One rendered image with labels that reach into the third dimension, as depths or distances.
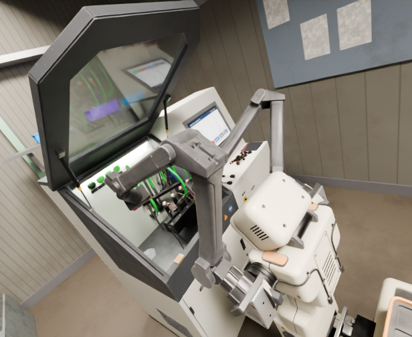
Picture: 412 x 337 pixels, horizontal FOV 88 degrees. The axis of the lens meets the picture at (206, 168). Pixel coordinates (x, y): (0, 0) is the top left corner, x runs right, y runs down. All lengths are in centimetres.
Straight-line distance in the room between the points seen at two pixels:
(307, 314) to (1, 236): 309
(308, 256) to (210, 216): 29
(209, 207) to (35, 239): 304
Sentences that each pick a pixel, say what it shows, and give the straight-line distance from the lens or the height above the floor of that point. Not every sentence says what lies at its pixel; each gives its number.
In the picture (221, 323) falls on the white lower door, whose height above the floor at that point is 34.
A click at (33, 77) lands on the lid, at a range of 72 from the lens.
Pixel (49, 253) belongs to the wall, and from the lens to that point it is 349.
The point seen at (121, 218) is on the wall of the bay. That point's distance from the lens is 155.
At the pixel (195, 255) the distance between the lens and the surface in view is 126.
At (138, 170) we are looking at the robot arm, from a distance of 64.
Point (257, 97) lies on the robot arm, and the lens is 98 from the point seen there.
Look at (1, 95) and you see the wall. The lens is 325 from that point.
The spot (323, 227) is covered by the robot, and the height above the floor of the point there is 123.
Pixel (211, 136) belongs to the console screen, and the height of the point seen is 123.
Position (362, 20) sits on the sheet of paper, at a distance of 226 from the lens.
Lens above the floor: 175
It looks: 25 degrees down
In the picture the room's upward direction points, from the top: 22 degrees counter-clockwise
